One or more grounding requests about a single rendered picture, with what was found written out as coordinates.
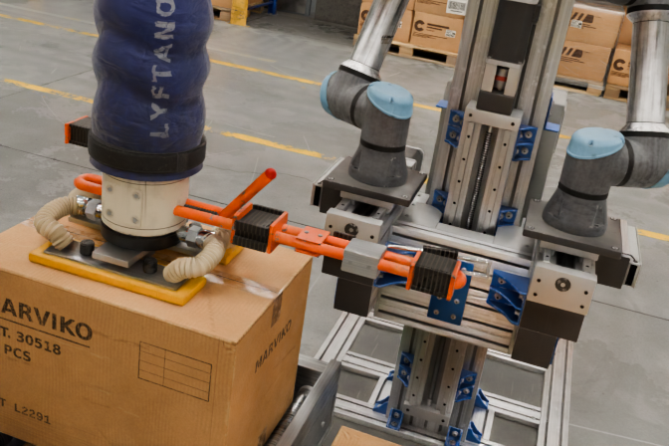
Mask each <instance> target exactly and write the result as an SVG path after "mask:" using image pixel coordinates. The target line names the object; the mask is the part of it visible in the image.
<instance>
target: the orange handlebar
mask: <svg viewBox="0 0 669 446"><path fill-rule="evenodd" d="M102 183H103V177H102V176H100V175H96V174H91V173H86V174H82V175H79V176H77V177H76V178H75V180H74V185H75V186H76V187H77V188H78V189H80V190H83V191H86V192H90V193H94V194H97V195H100V196H102ZM185 204H187V205H188V204H189V205H192V206H195V207H196V206H197V207H200V208H203V209H206V210H207V209H208V210H211V211H214V212H216V211H217V213H219V212H221V211H222V210H223V209H224V208H223V207H219V206H215V205H211V204H207V203H204V202H200V201H196V200H192V199H188V198H187V200H186V203H185ZM237 212H238V211H237ZM237 212H236V213H237ZM236 213H235V214H236ZM173 214H174V215H175V216H179V217H183V218H186V219H190V220H194V221H197V222H201V223H205V224H209V225H212V226H216V227H220V228H224V229H227V230H232V219H233V216H234V215H235V214H234V215H233V216H232V217H230V218H225V217H222V216H218V215H214V214H210V213H206V212H203V211H199V210H195V209H191V208H188V207H184V206H180V205H177V206H176V207H175V208H174V210H173ZM330 233H331V232H329V231H325V230H321V229H317V228H313V227H310V226H306V228H305V229H303V228H299V227H295V226H291V225H288V224H284V225H283V227H282V231H281V232H278V231H277V232H276V233H275V236H274V242H276V243H280V244H283V245H287V246H291V247H294V248H296V249H295V250H294V251H295V252H299V253H302V254H306V255H310V256H313V257H317V258H318V257H319V256H320V255H324V256H328V257H332V258H335V259H339V260H342V258H343V250H344V249H345V247H346V246H347V245H348V243H349V242H350V241H348V240H344V239H341V238H337V237H334V236H330ZM413 259H414V258H413V257H409V256H405V255H401V254H398V253H394V252H390V251H385V254H384V258H383V259H380V262H379V264H378V266H377V269H378V270H379V271H383V272H387V273H390V274H394V275H398V276H402V277H405V278H407V277H408V272H409V267H410V265H411V263H412V261H413ZM466 282H467V279H466V276H465V274H464V273H463V272H461V271H459V273H458V276H457V278H456V282H455V285H454V290H458V289H461V288H463V287H464V286H465V284H466Z"/></svg>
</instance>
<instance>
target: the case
mask: <svg viewBox="0 0 669 446"><path fill-rule="evenodd" d="M69 216H70V215H69ZM69 216H65V217H63V218H61V219H60V220H58V221H59V223H60V224H63V225H64V228H66V229H67V232H70V235H72V236H73V237H72V238H75V239H76V240H79V241H82V240H85V239H90V240H93V241H94V242H95V245H97V246H101V245H103V244H104V243H105V242H107V240H106V239H105V238H104V237H103V236H102V233H101V230H98V229H94V228H91V227H87V226H83V225H80V224H76V223H73V222H69V221H68V217H69ZM34 220H35V216H33V217H31V218H29V219H27V220H25V221H23V222H21V223H19V224H17V225H16V226H14V227H12V228H10V229H8V230H6V231H4V232H2V233H0V432H2V433H4V434H7V435H10V436H12V437H15V438H18V439H20V440H23V441H26V442H28V443H31V444H33V445H36V446H264V444H265V443H266V441H267V440H268V438H269V437H270V435H271V434H272V432H273V431H274V429H275V428H276V426H277V425H278V423H279V422H280V420H281V419H282V417H283V416H284V414H285V413H286V411H287V409H288V408H289V406H290V405H291V403H292V402H293V396H294V389H295V382H296V375H297V368H298V361H299V354H300V347H301V340H302V333H303V326H304V319H305V312H306V305H307V298H308V291H309V284H310V277H311V270H312V263H313V256H310V255H306V254H302V253H299V252H295V251H294V250H291V249H288V248H284V247H281V246H278V247H277V248H276V249H275V250H274V251H273V252H272V253H271V254H267V249H266V252H265V253H263V252H259V251H256V250H252V249H248V248H245V247H244V249H243V250H242V251H241V252H240V253H239V254H237V255H236V256H235V257H234V258H233V259H232V260H231V261H230V262H229V263H228V264H227V265H222V264H218V265H217V266H216V267H215V268H214V270H212V271H210V273H209V274H205V275H204V276H205V277H206V285H205V286H204V287H203V288H202V289H201V290H200V291H199V292H198V293H197V294H196V295H195V296H194V297H193V298H191V299H190V300H189V301H188V302H187V303H186V304H185V305H184V306H178V305H176V304H172V303H169V302H166V301H162V300H159V299H155V298H152V297H149V296H145V295H142V294H139V293H135V292H132V291H129V290H125V289H122V288H118V287H115V286H112V285H108V284H105V283H102V282H98V281H95V280H91V279H88V278H85V277H81V276H78V275H75V274H71V273H68V272H65V271H61V270H58V269H54V268H51V267H48V266H44V265H41V264H38V263H34V262H31V261H29V253H30V252H32V251H33V250H35V249H37V248H38V247H40V246H42V245H43V244H45V243H47V242H48V241H50V240H47V239H46V238H45V237H42V235H41V234H38V232H37V231H36V228H35V227H34V225H33V221H34Z"/></svg>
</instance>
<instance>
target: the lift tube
mask: <svg viewBox="0 0 669 446"><path fill-rule="evenodd" d="M93 12H94V20H95V24H96V27H97V30H98V34H99V36H98V39H97V41H96V44H95V46H94V49H93V52H92V64H93V69H94V73H95V76H96V79H97V82H98V87H97V91H96V94H95V97H94V101H93V106H92V114H91V122H92V132H93V134H94V135H96V136H97V137H98V138H100V139H101V140H103V141H105V142H108V143H111V144H114V145H116V146H119V147H122V148H126V149H130V150H136V151H142V152H149V153H172V152H181V151H186V150H189V149H191V148H193V147H196V146H198V145H199V144H200V141H201V138H202V134H203V131H204V126H205V121H206V108H205V101H204V97H203V86H204V84H205V82H206V80H207V78H208V75H209V73H210V59H209V55H208V52H207V48H206V44H207V42H208V39H209V37H210V35H211V33H212V30H213V25H214V13H213V7H212V2H211V0H94V2H93ZM90 163H91V164H92V166H93V167H95V168H96V169H98V170H99V171H101V172H103V173H106V174H108V175H111V176H115V177H119V178H123V179H129V180H136V181H151V182H156V181H172V180H178V179H183V178H187V177H189V176H192V175H194V174H196V173H198V172H199V171H200V170H201V169H202V167H203V162H202V163H201V164H199V165H198V166H196V167H194V168H192V169H189V170H186V171H182V172H176V173H168V174H142V173H133V172H126V171H121V170H117V169H113V168H110V167H107V166H105V165H102V164H100V163H99V162H97V161H95V160H94V159H93V158H92V157H91V156H90Z"/></svg>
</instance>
